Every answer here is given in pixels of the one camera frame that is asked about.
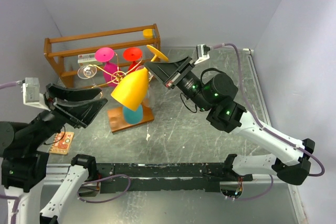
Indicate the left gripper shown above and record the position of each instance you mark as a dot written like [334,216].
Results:
[81,113]

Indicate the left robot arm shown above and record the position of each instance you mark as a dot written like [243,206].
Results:
[24,166]

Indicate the clear flute glass three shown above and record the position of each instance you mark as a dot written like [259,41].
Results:
[88,72]

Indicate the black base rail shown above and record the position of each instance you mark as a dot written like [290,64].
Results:
[164,177]

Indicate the blue plastic wine glass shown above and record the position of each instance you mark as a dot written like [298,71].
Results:
[133,117]

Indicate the pink plastic wine glass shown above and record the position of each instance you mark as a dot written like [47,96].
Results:
[104,55]

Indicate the orange wooden shelf rack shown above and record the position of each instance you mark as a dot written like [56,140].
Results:
[62,53]

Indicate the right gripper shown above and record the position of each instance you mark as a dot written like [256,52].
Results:
[171,73]

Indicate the white red box on shelf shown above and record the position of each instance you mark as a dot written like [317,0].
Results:
[86,59]

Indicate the yellow block on shelf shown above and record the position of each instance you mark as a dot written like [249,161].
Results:
[148,34]

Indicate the yellow plastic wine glass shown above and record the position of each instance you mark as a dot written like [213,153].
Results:
[132,89]

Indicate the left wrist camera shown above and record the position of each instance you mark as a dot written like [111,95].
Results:
[31,94]

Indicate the red plastic wine glass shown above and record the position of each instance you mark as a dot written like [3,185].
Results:
[134,56]

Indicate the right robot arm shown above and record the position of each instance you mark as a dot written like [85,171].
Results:
[288,158]

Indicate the gold wire wine glass rack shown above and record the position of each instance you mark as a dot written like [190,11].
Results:
[116,119]

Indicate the clear flute glass two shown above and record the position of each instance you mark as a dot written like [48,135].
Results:
[150,76]

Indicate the clear flute glass one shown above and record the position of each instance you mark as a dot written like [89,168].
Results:
[149,100]

